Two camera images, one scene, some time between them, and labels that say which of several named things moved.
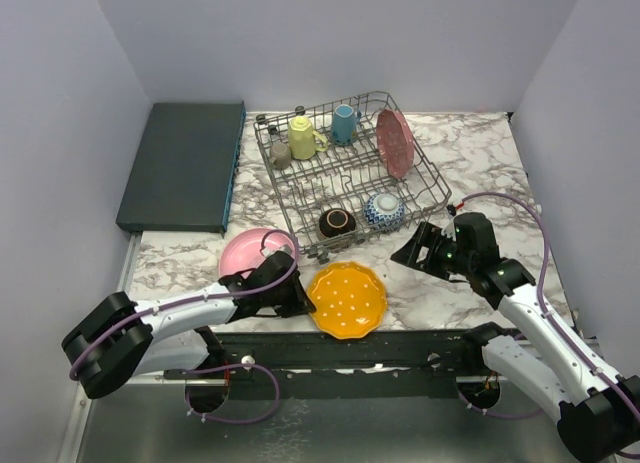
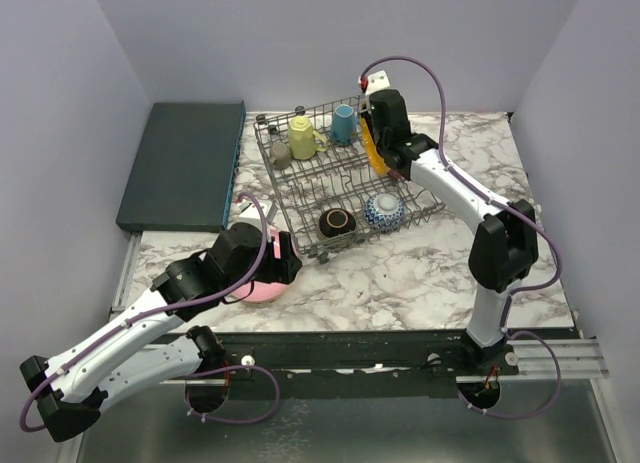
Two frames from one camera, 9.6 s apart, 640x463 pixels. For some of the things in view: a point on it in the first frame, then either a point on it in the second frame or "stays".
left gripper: [300, 303] -> [284, 269]
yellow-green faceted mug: [303, 140] stays
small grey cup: [281, 155] stays
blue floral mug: [344, 125] stays
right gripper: [425, 235] -> [366, 115]
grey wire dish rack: [349, 171] stays
